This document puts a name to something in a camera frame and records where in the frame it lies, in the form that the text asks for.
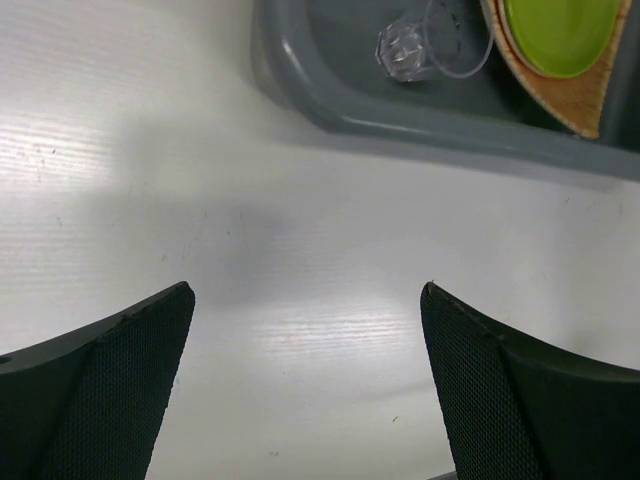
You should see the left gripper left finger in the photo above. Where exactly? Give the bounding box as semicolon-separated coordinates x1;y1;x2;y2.
1;282;195;479

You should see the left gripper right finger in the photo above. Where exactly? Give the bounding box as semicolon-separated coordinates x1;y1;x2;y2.
420;282;639;479

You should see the woven orange triangular basket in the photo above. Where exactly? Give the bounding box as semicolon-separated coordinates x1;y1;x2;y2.
489;1;632;139

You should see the clear plastic cup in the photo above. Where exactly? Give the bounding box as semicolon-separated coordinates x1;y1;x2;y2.
375;1;495;83

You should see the green plastic plate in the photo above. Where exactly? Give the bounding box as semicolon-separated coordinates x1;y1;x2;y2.
499;0;621;79

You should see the grey plastic bin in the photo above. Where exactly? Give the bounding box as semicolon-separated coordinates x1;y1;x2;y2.
251;1;639;181

